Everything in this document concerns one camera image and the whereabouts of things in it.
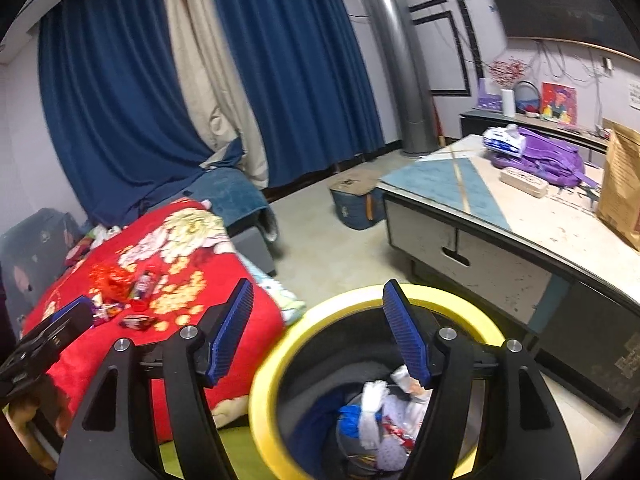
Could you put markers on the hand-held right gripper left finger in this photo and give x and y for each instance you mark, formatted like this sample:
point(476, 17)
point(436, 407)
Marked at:
point(230, 330)

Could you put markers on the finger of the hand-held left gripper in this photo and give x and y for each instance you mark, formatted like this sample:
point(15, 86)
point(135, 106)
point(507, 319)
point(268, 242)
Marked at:
point(65, 325)

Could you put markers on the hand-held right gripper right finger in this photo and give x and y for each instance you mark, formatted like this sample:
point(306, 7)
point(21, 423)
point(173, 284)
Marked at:
point(405, 330)

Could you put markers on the purple snack wrapper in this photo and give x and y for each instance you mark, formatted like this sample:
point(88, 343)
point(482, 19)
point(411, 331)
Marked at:
point(107, 310)

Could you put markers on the white plastic bag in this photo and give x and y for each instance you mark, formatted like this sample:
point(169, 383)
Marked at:
point(401, 377)

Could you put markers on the red plastic bag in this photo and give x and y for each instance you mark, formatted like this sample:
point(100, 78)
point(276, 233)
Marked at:
point(110, 280)

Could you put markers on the dark red snack wrapper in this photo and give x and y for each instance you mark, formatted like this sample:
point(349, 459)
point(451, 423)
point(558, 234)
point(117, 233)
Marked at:
point(135, 321)

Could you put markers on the yellow black bin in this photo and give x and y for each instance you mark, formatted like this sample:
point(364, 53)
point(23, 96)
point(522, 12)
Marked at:
point(265, 400)

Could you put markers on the red white snack wrapper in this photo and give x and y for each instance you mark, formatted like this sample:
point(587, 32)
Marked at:
point(144, 285)

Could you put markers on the white foam fruit net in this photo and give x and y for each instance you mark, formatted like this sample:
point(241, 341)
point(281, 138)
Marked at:
point(400, 447)
point(372, 415)

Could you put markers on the blue rubber glove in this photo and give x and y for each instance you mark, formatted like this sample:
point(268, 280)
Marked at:
point(352, 420)

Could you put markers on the person's left hand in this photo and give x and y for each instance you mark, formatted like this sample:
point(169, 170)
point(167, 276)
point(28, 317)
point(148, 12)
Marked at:
point(25, 415)

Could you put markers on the red floral blanket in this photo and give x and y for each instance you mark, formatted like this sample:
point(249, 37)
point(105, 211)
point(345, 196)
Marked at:
point(262, 317)

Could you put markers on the light blue patterned sheet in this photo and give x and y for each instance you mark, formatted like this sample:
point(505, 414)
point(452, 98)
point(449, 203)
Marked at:
point(285, 302)

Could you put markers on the grey padded headboard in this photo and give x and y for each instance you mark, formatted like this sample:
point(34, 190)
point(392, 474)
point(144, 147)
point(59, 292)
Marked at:
point(35, 250)

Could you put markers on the plush toys on bed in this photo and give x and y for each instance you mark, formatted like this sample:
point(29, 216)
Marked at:
point(105, 236)

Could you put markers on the green floor mat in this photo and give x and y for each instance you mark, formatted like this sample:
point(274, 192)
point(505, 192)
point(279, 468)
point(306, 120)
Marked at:
point(242, 447)

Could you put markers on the marble coffee table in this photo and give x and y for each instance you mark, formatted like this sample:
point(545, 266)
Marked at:
point(500, 240)

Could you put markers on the blue storage box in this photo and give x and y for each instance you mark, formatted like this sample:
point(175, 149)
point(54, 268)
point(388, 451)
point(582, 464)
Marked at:
point(352, 210)

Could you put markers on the blue bedsheet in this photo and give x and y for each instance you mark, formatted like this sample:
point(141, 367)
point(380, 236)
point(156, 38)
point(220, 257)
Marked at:
point(225, 195)

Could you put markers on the beige power strip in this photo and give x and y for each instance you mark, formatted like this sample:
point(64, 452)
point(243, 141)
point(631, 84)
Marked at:
point(522, 180)

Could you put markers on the blue white tissue pack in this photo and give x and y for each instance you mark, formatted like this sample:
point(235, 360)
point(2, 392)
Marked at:
point(502, 140)

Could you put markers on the black television cabinet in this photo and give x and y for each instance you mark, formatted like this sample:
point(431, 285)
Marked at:
point(472, 122)

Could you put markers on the purple backpack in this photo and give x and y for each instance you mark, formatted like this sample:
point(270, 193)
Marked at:
point(545, 157)

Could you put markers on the blue curtain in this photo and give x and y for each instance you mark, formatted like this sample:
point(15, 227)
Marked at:
point(290, 60)
point(110, 100)

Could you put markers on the purple box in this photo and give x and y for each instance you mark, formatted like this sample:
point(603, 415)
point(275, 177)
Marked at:
point(487, 100)

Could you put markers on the white vase with red flowers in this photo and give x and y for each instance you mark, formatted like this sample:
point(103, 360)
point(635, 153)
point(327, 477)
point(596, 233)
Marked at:
point(508, 105)

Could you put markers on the grey tower air conditioner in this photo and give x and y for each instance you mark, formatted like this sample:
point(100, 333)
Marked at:
point(400, 70)

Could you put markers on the brown paper bag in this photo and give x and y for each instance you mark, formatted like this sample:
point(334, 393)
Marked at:
point(622, 180)

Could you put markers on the beige curtain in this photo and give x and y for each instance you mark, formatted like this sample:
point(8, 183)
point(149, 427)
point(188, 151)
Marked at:
point(200, 60)

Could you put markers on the colourful portrait painting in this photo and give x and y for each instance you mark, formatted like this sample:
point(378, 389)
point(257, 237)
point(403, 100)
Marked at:
point(557, 102)

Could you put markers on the grey bed frame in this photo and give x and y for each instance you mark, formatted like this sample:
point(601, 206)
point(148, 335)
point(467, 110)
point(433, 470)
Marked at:
point(250, 250)

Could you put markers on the white paper wall note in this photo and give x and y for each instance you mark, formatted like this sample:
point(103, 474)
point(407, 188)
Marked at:
point(635, 92)

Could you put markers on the black wall television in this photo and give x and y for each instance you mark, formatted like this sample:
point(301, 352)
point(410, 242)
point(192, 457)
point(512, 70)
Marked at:
point(560, 0)

